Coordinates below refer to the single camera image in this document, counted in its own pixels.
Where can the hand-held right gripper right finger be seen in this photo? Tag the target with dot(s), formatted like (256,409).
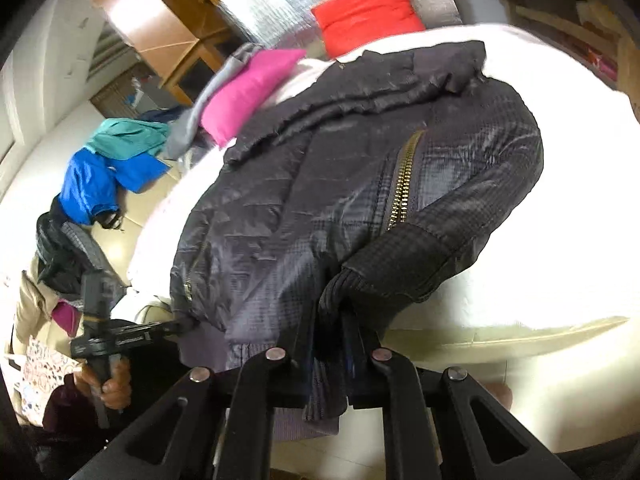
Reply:
(365,350)

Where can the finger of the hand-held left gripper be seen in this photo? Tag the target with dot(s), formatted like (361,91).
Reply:
(167,329)

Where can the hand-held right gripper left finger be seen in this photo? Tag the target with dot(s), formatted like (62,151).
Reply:
(295,340)

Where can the dark quilted jacket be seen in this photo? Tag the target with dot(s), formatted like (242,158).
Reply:
(310,185)

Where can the person's left forearm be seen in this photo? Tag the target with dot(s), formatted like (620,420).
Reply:
(65,410)

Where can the person's left hand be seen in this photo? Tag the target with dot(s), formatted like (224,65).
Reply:
(112,385)

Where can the magenta cloth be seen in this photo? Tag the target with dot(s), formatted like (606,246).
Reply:
(67,317)

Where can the patterned paper bag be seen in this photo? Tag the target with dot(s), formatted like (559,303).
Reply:
(35,365)

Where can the beige cloth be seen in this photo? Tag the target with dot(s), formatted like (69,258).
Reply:
(35,300)

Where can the dark clothing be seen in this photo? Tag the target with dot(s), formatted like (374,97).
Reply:
(65,255)

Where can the beige sofa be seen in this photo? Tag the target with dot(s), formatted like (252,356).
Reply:
(150,205)

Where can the blue jacket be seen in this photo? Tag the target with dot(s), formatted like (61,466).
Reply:
(95,185)

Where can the teal garment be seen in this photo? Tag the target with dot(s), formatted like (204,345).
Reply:
(130,137)

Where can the grey folded cloth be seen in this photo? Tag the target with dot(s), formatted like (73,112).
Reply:
(200,110)

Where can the pink pillow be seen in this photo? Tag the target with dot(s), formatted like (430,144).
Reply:
(245,95)

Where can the wooden column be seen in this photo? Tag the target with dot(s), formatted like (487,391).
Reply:
(155,15)

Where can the silver foil board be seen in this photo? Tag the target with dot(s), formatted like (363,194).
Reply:
(280,5)

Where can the red pillow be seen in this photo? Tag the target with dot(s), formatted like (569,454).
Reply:
(370,10)

